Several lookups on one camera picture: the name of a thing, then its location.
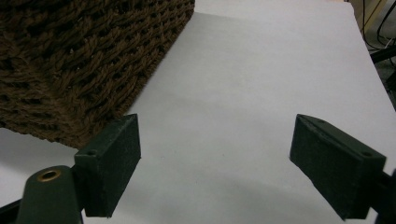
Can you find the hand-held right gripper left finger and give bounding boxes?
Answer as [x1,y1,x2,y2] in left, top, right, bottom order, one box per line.
[74,113,142,218]

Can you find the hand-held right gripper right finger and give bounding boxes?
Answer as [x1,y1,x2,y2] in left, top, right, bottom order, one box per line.
[289,113,388,221]

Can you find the brown woven basket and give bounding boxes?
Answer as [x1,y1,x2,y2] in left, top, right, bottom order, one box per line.
[0,0,196,149]

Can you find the black cable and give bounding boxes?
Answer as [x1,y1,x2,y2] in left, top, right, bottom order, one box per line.
[361,0,396,52]

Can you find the yellow cable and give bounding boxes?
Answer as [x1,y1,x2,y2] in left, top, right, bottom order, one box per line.
[361,0,383,32]

